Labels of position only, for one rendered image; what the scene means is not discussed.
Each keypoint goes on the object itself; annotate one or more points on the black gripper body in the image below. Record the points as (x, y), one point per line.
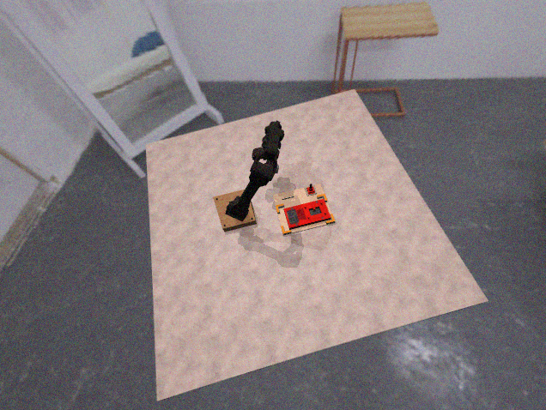
(269, 159)

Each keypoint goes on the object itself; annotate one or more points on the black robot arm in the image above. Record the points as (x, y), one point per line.
(261, 174)

